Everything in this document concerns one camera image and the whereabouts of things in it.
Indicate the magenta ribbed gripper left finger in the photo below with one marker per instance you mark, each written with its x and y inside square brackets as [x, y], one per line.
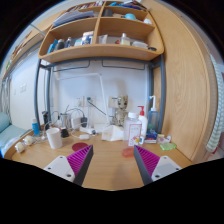
[73, 167]

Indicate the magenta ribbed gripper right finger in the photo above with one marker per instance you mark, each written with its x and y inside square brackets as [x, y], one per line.
[153, 167]

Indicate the dark red round coaster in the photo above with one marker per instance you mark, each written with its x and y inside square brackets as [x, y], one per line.
[78, 146]

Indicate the orange translucent round coaster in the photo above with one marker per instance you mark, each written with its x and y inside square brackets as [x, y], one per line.
[128, 152]

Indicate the green translucent plastic piece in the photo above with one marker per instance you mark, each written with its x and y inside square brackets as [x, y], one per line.
[168, 146]

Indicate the blue pump spray bottle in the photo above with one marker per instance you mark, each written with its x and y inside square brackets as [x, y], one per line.
[152, 115]

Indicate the white power strip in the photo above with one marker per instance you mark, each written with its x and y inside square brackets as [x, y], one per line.
[90, 131]

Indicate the white paper cup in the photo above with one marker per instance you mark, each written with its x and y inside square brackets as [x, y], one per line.
[54, 138]

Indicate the white desk lamp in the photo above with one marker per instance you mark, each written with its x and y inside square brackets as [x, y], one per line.
[90, 95]

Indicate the clear plastic bottle white cap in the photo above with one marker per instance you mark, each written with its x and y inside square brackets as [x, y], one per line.
[132, 129]

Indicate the white pump bottle red top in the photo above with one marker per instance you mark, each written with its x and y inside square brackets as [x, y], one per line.
[144, 121]

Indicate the black charger adapter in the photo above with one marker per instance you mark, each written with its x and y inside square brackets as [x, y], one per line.
[84, 121]

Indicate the white tissue pack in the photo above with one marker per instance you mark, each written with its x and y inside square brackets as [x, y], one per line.
[112, 133]

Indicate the Groot figurine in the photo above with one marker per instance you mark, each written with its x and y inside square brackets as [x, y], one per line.
[121, 112]

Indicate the small blue bottle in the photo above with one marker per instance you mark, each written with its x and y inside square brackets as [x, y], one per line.
[35, 127]

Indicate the wooden wall shelf unit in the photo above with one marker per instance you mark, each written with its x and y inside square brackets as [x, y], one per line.
[104, 28]

